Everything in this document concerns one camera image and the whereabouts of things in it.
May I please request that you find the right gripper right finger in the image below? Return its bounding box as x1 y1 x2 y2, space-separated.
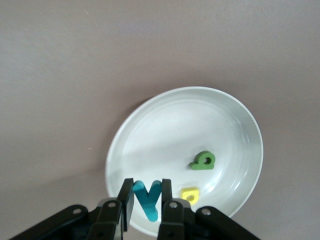
158 178 258 240

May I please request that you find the teal letter y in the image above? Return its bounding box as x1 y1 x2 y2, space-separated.
132 179 163 223

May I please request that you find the beige round plate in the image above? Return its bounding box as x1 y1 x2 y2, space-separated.
104 86 264 237

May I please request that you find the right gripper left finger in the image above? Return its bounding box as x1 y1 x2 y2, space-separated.
9 178 135 240

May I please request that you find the green letter q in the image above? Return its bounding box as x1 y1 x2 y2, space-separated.
188 150 216 171

